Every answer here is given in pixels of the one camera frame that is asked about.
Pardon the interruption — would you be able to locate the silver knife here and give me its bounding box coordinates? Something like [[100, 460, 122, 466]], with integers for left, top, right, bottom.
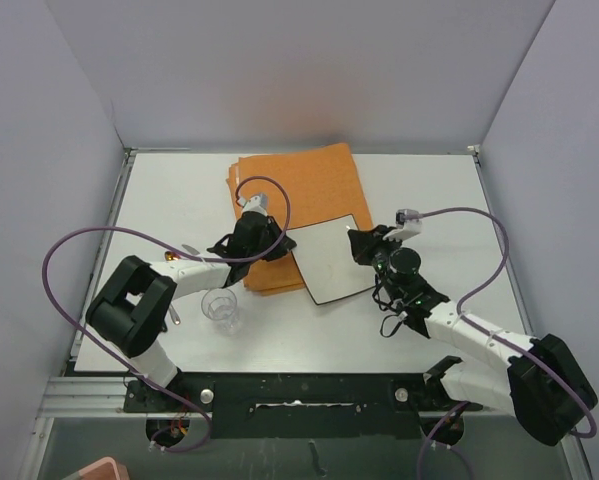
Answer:
[[182, 244, 200, 256]]

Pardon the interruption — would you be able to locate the pink box corner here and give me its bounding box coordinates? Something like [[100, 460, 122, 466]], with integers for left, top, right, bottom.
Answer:
[[78, 457, 130, 480]]

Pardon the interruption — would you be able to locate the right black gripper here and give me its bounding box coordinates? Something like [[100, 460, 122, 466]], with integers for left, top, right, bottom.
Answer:
[[350, 226, 405, 303]]

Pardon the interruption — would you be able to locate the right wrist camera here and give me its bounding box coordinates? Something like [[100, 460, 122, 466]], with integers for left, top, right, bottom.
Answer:
[[383, 209, 422, 242]]

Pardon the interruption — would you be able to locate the orange cloth placemat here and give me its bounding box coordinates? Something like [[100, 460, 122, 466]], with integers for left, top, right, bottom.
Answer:
[[223, 142, 375, 297]]

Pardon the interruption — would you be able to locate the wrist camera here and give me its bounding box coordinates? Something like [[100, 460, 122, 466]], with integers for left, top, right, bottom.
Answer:
[[237, 192, 268, 216], [383, 209, 422, 242]]

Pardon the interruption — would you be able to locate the white square plate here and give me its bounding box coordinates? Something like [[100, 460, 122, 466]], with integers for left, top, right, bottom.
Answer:
[[290, 214, 374, 305]]

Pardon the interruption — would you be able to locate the clear plastic cup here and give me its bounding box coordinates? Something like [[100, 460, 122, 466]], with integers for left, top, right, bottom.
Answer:
[[201, 288, 241, 335]]

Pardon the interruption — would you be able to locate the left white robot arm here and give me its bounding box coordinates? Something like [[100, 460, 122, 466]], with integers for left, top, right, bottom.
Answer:
[[85, 211, 297, 411]]

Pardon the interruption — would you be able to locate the silver fork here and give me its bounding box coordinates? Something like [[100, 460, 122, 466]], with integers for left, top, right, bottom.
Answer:
[[164, 251, 180, 262]]

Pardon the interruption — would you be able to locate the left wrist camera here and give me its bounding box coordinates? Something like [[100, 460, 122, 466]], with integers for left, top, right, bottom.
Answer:
[[237, 192, 268, 216]]

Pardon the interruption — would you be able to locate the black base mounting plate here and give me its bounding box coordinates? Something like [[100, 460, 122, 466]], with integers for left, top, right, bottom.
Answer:
[[123, 373, 457, 440]]

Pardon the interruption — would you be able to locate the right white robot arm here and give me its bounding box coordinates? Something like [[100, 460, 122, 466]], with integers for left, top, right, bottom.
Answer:
[[347, 225, 598, 446]]

